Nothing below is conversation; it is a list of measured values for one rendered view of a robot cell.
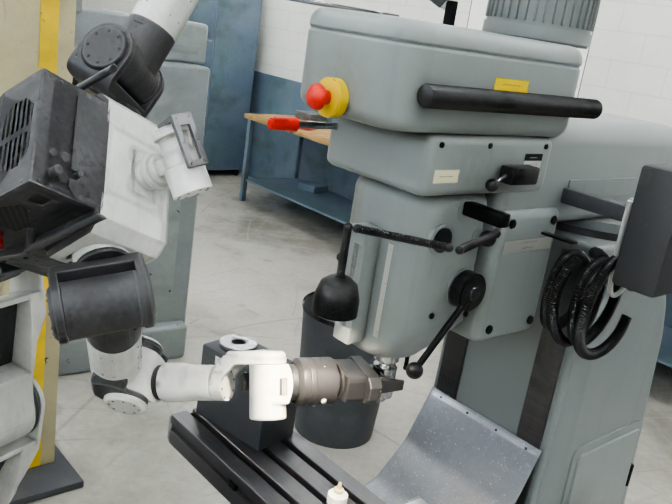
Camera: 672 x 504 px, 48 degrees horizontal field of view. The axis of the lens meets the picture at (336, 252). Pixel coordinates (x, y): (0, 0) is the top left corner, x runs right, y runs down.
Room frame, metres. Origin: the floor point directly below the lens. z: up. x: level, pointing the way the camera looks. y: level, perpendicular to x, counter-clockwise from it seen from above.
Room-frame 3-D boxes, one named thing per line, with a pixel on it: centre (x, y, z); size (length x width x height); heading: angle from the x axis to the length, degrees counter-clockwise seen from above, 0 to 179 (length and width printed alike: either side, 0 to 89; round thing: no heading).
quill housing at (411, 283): (1.33, -0.13, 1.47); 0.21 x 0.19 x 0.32; 43
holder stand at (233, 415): (1.66, 0.16, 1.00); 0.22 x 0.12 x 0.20; 53
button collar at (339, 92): (1.17, 0.04, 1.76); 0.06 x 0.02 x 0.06; 43
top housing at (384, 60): (1.34, -0.14, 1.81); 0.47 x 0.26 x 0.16; 133
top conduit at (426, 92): (1.25, -0.25, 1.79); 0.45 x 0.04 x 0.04; 133
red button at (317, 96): (1.16, 0.06, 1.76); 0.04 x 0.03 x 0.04; 43
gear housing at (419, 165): (1.36, -0.16, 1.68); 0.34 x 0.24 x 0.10; 133
